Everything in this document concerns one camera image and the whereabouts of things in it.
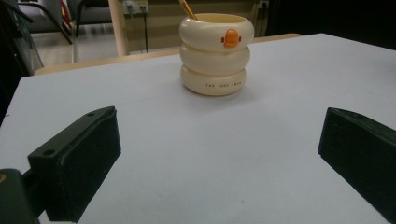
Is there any black hanging power cable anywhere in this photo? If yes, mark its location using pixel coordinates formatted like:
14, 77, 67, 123
141, 7, 149, 53

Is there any grey chair with black frame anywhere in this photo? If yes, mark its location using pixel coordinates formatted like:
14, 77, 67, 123
17, 0, 76, 45

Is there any blue pencil with gold end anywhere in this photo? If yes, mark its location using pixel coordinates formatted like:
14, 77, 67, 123
177, 0, 198, 21

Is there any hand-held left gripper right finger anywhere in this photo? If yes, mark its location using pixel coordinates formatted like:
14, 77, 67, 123
317, 106, 396, 224

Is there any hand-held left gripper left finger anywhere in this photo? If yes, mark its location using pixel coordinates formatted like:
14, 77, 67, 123
27, 105, 122, 224

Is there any white table mat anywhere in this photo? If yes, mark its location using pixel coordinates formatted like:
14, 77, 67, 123
0, 33, 396, 224

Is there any light wooden furniture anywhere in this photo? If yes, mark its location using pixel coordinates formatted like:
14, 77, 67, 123
107, 0, 269, 58

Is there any cream ringed pen holder cup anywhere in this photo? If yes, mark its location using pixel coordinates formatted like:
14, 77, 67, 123
178, 12, 256, 97

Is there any white wall power outlet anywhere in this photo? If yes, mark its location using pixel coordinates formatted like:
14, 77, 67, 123
122, 0, 150, 15

